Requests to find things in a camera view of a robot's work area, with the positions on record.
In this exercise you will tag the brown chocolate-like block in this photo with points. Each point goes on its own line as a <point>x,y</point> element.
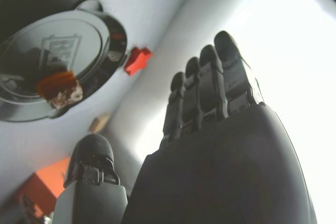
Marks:
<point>57,85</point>

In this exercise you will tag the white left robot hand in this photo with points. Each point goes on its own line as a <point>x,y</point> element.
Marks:
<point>223,169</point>

